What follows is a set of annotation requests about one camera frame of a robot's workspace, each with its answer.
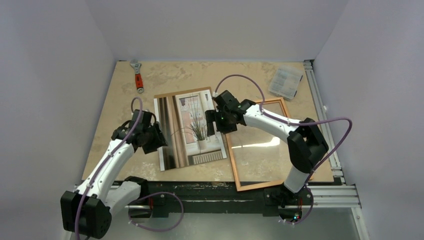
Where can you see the copper wooden picture frame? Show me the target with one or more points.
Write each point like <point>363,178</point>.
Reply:
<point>233,165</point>

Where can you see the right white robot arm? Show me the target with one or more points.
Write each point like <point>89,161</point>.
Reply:
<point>306,143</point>

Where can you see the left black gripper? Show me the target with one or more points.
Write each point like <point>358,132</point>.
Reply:
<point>159,140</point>

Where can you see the clear plastic screw box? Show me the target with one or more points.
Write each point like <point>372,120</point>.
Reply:
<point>285,82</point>

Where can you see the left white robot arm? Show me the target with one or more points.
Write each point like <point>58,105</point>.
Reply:
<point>88,210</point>

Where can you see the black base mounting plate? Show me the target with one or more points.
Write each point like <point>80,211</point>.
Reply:
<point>203,197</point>

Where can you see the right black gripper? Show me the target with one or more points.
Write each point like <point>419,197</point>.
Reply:
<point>211,123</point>

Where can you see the red handled adjustable wrench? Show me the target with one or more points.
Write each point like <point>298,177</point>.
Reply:
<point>137,75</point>

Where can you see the plant photo print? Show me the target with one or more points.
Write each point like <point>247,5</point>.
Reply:
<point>183,122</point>

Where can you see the aluminium rail frame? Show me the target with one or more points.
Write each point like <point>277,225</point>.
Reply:
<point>255,159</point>

